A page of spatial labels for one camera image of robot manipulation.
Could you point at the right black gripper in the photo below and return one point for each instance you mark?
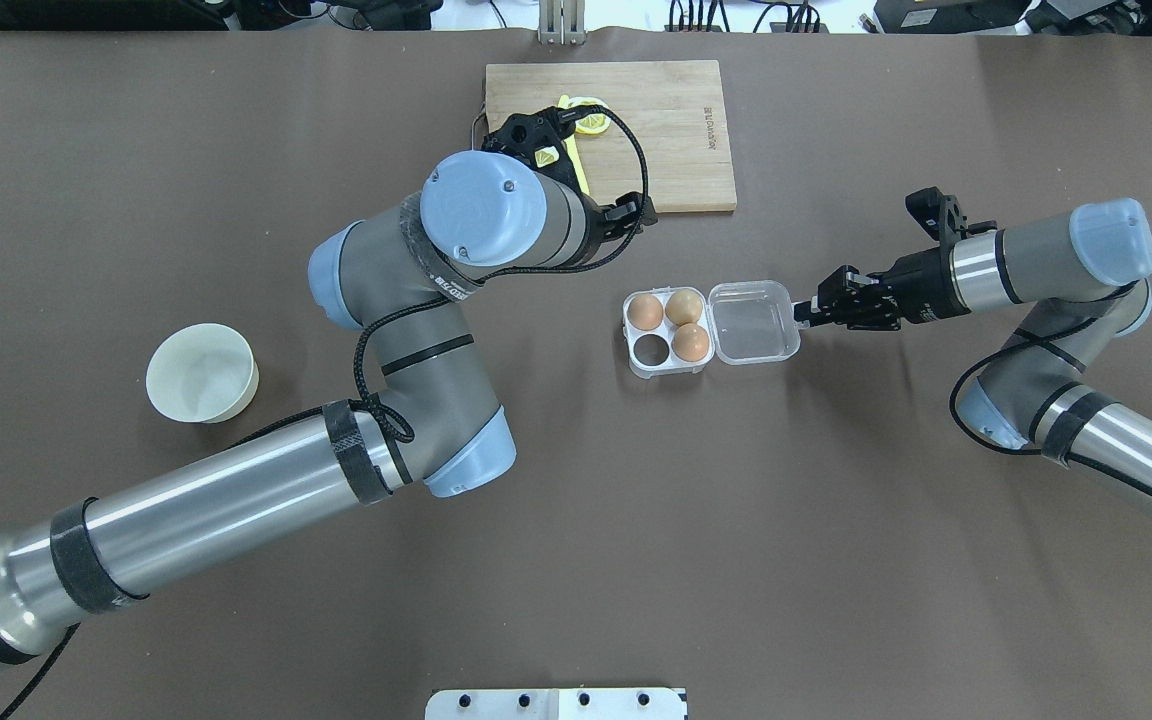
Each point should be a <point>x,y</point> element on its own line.
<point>920,273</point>

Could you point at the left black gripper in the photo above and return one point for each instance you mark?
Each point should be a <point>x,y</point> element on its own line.
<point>624,214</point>

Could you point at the clear plastic egg box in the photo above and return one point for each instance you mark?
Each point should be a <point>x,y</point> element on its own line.
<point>750,322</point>

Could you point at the brown egg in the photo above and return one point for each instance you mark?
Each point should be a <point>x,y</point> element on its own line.
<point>691,343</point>
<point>645,312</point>
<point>684,306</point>

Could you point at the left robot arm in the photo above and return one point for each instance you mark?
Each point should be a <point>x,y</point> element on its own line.
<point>426,411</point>

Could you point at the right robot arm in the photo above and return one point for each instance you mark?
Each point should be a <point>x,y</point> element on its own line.
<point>1085,277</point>

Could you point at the lemon slice on knife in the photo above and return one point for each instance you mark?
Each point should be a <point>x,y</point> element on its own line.
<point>591,124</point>

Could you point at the wooden cutting board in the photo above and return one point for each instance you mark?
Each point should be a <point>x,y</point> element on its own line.
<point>675,109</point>

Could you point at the yellow plastic knife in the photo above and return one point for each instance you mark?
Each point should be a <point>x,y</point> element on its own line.
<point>570,144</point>

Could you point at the white bowl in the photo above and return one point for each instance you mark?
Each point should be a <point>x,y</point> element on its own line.
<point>203,374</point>

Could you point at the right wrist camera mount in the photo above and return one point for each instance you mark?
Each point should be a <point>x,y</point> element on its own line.
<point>941,217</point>

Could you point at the aluminium frame post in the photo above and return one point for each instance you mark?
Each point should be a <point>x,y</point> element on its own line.
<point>562,22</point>

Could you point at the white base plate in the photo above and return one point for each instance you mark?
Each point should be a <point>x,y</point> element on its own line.
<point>559,703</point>

